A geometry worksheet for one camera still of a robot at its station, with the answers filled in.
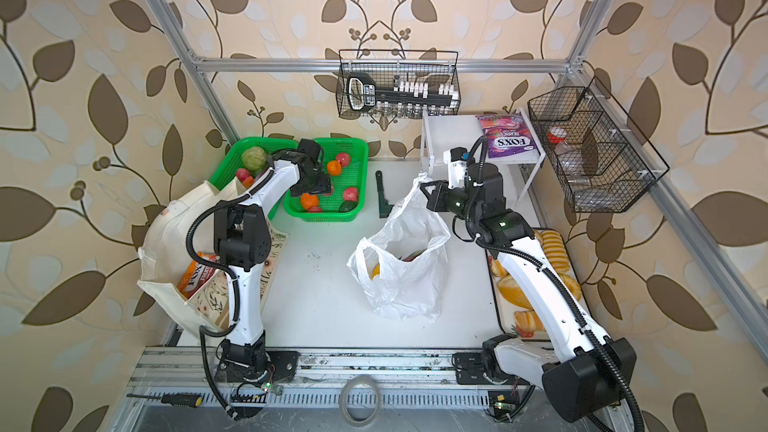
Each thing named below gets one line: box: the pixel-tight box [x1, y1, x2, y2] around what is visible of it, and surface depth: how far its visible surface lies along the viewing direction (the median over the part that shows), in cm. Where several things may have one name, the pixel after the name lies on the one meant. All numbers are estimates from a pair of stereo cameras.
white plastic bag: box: [347, 173, 451, 321], surface depth 74 cm
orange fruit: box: [300, 192, 318, 210], surface depth 104 cm
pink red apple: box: [344, 187, 359, 202], surface depth 107 cm
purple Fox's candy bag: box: [476, 114, 538, 159], surface depth 80 cm
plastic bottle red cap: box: [547, 126, 586, 178], surface depth 82 cm
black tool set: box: [346, 72, 460, 113], surface depth 85 cm
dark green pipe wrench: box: [375, 170, 395, 218], surface depth 110 cm
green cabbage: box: [242, 146, 267, 171], surface depth 114 cm
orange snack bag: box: [177, 252, 221, 299], surface depth 77 cm
